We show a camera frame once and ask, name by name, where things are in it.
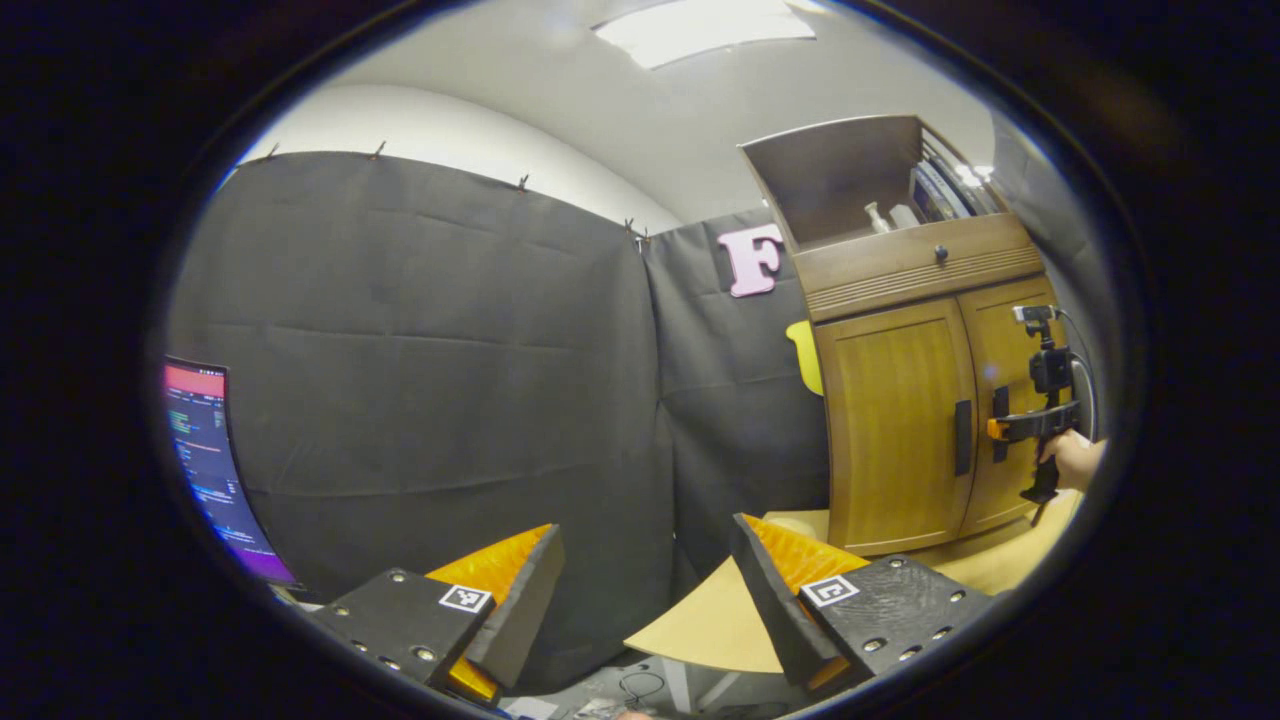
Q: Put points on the ceiling light panel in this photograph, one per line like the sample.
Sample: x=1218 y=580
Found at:
x=700 y=30

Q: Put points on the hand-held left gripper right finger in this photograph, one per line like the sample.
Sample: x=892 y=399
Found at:
x=775 y=620

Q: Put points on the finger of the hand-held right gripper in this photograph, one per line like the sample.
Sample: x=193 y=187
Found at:
x=1020 y=426

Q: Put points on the dark blue book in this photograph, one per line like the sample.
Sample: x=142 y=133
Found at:
x=935 y=195

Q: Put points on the black backdrop cloth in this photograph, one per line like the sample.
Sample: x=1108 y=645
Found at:
x=420 y=380

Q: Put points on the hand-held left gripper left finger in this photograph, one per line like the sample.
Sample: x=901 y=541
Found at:
x=520 y=620

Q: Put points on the computer monitor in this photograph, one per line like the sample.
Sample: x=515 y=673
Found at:
x=210 y=460

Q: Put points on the small white cup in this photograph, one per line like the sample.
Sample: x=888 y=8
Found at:
x=904 y=216

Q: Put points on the wooden double-door shoe cabinet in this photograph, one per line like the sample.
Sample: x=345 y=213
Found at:
x=850 y=170

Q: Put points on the wooden cabinet drawer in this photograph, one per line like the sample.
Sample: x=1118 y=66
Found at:
x=880 y=270

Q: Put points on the small white bottle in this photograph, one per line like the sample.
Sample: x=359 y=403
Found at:
x=876 y=218

